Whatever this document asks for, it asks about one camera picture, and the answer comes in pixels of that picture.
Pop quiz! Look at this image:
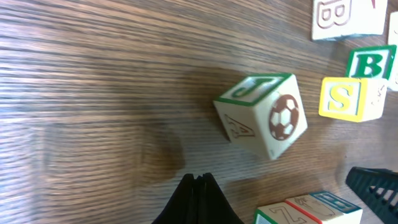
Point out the wooden block yellow W side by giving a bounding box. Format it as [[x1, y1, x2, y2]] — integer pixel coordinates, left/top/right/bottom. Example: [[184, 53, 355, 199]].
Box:
[[213, 73, 308, 160]]

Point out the wooden block green side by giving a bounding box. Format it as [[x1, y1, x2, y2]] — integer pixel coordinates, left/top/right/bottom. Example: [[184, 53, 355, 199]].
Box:
[[285, 195, 338, 224]]

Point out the wooden block bear drawing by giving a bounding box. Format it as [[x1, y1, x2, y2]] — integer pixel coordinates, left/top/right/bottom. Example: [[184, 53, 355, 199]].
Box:
[[254, 202, 317, 224]]

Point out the blue H letter block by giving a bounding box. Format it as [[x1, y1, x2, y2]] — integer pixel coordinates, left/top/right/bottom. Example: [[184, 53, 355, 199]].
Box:
[[310, 191, 363, 224]]

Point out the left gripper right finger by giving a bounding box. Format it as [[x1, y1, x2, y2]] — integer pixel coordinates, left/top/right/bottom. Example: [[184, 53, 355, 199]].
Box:
[[197, 173, 243, 224]]

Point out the wooden block yellow S side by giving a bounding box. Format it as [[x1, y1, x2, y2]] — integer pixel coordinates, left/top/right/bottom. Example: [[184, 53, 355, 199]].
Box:
[[318, 77, 387, 123]]

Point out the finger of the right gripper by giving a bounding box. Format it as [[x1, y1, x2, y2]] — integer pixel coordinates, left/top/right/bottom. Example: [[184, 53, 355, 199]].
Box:
[[345, 167, 397, 224]]

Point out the wooden block red scribble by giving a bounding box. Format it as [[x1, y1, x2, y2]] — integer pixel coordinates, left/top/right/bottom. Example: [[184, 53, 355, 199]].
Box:
[[345, 45, 397, 80]]

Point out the wooden block blue L side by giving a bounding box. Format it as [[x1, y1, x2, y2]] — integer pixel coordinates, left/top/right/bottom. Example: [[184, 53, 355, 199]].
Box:
[[312, 0, 388, 41]]

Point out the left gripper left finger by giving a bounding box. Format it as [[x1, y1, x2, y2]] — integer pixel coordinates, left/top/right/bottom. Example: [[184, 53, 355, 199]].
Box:
[[152, 174, 195, 224]]

